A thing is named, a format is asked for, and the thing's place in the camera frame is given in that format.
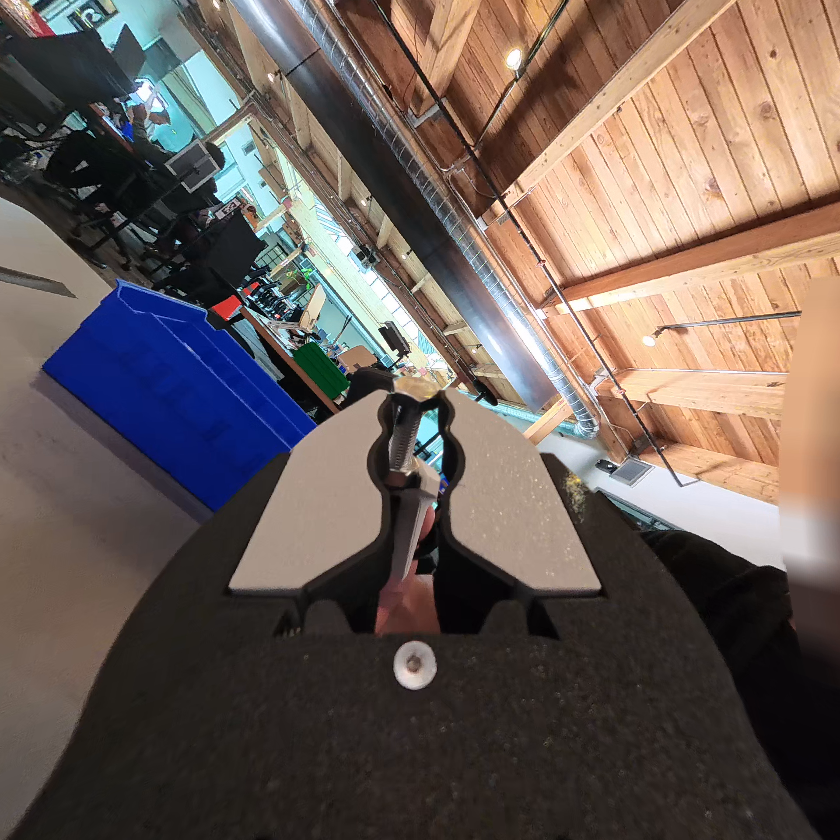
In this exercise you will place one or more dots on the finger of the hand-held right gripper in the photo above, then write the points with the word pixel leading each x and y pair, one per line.
pixel 413 518

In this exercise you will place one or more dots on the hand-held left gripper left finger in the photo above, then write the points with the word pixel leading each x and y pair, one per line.
pixel 308 518

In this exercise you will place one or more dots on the steel hex bolt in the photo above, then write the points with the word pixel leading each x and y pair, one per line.
pixel 401 439

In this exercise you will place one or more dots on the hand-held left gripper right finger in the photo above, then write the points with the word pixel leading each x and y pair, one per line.
pixel 518 518

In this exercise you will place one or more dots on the long wooden work table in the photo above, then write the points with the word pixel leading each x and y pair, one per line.
pixel 282 358

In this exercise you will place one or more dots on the grey monitor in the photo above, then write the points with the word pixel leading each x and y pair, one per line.
pixel 190 164

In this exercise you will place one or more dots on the black studio light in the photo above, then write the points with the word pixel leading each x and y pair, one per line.
pixel 394 338

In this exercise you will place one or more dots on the white wall vent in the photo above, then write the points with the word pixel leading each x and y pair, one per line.
pixel 631 471

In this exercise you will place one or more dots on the green plastic bin stack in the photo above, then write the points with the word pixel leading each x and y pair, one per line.
pixel 321 371

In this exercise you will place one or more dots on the black office chair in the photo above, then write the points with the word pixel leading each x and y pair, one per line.
pixel 229 253

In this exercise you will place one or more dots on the orange traffic cone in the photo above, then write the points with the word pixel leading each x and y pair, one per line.
pixel 226 307

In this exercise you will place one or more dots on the silver spiral air duct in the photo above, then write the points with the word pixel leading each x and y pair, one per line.
pixel 459 223

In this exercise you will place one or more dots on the large black screen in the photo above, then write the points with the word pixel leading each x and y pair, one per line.
pixel 65 65

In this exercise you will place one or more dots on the ceiling projector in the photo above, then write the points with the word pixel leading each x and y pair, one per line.
pixel 367 254

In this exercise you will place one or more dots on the blue plastic bin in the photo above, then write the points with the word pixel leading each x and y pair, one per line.
pixel 164 394

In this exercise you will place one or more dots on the tilted display board stand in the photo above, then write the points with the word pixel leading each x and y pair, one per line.
pixel 313 305
pixel 358 358

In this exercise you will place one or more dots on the person's right hand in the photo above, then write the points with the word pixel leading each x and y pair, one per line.
pixel 407 610

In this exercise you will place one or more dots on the black ceiling duct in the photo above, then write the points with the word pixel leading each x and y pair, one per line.
pixel 394 184

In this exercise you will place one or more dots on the person's black sweater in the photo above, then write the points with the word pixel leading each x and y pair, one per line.
pixel 754 623

